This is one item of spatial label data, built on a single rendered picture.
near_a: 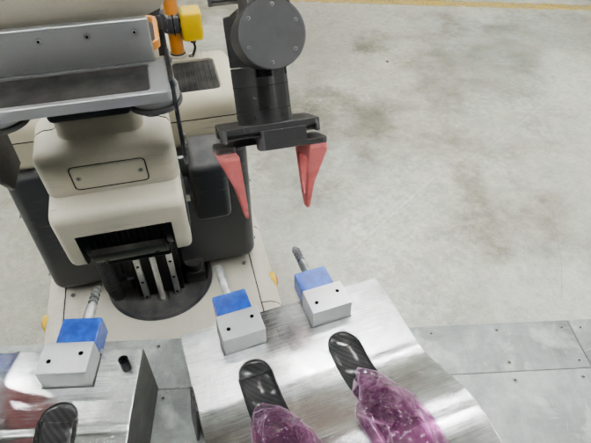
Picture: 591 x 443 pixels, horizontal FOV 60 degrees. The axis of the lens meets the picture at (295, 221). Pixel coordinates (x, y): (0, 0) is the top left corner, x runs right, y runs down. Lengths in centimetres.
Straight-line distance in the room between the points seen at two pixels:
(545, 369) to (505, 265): 126
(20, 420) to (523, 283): 165
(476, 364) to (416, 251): 125
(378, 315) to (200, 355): 22
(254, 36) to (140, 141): 47
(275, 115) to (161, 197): 42
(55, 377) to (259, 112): 33
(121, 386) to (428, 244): 153
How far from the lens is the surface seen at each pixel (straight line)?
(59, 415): 59
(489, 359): 71
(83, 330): 61
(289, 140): 52
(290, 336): 62
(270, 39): 45
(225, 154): 53
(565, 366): 74
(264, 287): 141
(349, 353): 62
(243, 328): 60
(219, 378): 60
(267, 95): 52
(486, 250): 201
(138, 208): 90
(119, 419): 56
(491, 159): 245
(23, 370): 63
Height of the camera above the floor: 137
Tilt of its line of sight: 44 degrees down
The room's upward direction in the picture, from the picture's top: straight up
